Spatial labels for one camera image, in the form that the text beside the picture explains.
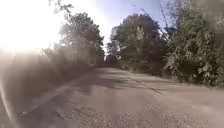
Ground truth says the grey asphalt road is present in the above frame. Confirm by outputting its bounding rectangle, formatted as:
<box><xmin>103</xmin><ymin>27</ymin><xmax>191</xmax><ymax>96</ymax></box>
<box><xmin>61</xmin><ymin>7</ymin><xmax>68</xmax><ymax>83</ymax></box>
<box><xmin>13</xmin><ymin>67</ymin><xmax>224</xmax><ymax>128</ymax></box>

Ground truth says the overgrown roadside verge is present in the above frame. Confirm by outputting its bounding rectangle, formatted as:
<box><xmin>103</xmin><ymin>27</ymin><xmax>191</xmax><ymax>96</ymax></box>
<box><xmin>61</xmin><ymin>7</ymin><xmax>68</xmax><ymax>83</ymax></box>
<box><xmin>0</xmin><ymin>49</ymin><xmax>101</xmax><ymax>118</ymax></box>

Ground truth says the row of trees and bushes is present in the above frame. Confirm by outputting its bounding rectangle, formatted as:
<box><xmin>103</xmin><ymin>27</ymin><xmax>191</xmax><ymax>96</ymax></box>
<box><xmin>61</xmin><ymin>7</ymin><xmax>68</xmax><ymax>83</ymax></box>
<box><xmin>39</xmin><ymin>0</ymin><xmax>107</xmax><ymax>69</ymax></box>

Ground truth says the row of green trees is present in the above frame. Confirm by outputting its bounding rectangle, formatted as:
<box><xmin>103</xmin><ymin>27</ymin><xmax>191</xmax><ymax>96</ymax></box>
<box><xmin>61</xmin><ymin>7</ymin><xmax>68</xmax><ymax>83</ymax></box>
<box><xmin>106</xmin><ymin>0</ymin><xmax>224</xmax><ymax>88</ymax></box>

